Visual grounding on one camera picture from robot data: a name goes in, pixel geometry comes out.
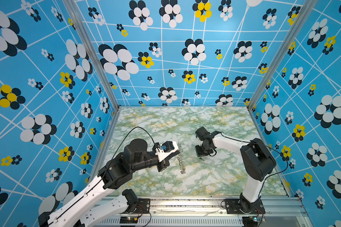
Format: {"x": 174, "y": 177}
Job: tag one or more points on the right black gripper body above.
{"x": 201, "y": 151}

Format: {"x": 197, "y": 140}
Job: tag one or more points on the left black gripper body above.
{"x": 164, "y": 164}

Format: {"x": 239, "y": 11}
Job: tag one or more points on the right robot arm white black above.
{"x": 257, "y": 159}

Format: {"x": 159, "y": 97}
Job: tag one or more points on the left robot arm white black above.
{"x": 69, "y": 208}

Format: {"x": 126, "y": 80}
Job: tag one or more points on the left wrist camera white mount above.
{"x": 166, "y": 151}

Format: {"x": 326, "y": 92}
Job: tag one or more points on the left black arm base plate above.
{"x": 141, "y": 206}

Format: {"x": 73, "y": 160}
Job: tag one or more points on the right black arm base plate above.
{"x": 243, "y": 207}

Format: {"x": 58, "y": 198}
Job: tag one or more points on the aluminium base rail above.
{"x": 212, "y": 211}

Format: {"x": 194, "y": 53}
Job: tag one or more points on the right rear aluminium post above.
{"x": 290, "y": 37}

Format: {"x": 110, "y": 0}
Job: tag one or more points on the aluminium post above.
{"x": 82, "y": 32}
{"x": 290, "y": 37}

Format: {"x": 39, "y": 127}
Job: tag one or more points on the left rear aluminium post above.
{"x": 82, "y": 32}

